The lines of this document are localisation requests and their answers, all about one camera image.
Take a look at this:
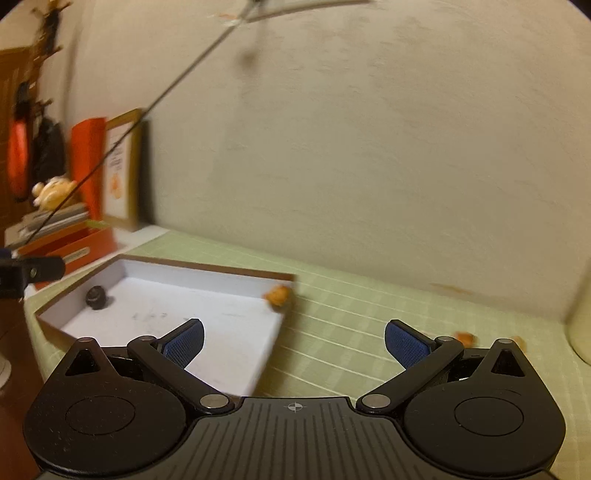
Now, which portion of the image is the dark round fruit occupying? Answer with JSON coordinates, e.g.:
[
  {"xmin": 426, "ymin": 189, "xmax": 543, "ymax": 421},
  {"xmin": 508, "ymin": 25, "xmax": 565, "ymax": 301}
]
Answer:
[{"xmin": 85, "ymin": 285, "xmax": 107, "ymax": 310}]

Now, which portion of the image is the small orange fruit piece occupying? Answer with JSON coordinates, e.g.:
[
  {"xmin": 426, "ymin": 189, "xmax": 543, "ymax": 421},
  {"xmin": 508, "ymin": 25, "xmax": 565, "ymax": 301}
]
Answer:
[{"xmin": 512, "ymin": 336, "xmax": 527, "ymax": 352}]

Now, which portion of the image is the white shallow cardboard tray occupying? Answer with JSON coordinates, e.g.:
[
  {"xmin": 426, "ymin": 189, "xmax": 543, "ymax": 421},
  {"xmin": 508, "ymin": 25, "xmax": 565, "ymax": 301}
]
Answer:
[{"xmin": 35, "ymin": 255, "xmax": 297, "ymax": 397}]

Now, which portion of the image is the open red gift box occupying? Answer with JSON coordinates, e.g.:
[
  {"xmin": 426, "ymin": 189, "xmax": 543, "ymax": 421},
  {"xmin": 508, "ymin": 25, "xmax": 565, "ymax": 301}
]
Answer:
[{"xmin": 17, "ymin": 220, "xmax": 117, "ymax": 275}]

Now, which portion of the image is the plush teddy bear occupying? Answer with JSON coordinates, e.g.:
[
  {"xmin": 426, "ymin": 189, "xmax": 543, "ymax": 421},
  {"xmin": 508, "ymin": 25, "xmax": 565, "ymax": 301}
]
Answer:
[{"xmin": 32, "ymin": 176, "xmax": 77, "ymax": 211}]

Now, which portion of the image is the green checked table mat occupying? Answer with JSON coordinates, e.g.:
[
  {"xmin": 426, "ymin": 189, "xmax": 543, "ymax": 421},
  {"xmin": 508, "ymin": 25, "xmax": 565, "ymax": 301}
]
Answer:
[{"xmin": 25, "ymin": 228, "xmax": 591, "ymax": 480}]

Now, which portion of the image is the black hanging bag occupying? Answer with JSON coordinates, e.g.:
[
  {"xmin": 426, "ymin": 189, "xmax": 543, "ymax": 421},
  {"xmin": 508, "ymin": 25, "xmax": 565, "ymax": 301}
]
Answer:
[{"xmin": 32, "ymin": 116, "xmax": 66, "ymax": 184}]

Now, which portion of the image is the red hanging bag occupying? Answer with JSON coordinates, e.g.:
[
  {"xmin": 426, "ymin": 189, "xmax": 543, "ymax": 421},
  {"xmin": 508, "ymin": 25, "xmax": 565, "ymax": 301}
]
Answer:
[{"xmin": 7, "ymin": 101, "xmax": 31, "ymax": 202}]

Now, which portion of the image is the wooden framed calligraphy picture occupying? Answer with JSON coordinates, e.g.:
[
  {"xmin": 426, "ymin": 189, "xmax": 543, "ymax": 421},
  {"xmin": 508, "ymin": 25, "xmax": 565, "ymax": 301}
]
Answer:
[{"xmin": 101, "ymin": 109, "xmax": 143, "ymax": 231}]

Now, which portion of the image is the tall red box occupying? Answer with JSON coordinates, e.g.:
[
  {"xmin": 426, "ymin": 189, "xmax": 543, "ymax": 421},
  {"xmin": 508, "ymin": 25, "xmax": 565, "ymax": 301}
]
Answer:
[{"xmin": 70, "ymin": 117, "xmax": 106, "ymax": 220}]

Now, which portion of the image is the cream thermos jug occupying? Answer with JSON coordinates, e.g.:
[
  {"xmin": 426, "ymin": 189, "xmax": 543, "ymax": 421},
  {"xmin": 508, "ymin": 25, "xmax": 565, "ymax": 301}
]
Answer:
[{"xmin": 565, "ymin": 272, "xmax": 591, "ymax": 365}]

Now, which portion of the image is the wooden coat rack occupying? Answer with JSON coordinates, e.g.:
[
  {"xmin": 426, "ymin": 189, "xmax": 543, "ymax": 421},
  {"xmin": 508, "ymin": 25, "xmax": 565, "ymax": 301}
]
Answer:
[{"xmin": 18, "ymin": 0, "xmax": 75, "ymax": 199}]

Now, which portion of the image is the black power cable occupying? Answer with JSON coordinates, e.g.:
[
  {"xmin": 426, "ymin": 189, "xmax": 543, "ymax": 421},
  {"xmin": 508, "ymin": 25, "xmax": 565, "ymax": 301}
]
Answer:
[{"xmin": 18, "ymin": 0, "xmax": 267, "ymax": 250}]

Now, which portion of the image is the white wall socket plate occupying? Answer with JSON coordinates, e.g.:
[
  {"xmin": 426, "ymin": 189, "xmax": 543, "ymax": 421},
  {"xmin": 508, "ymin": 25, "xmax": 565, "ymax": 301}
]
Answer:
[{"xmin": 249, "ymin": 0, "xmax": 370, "ymax": 22}]

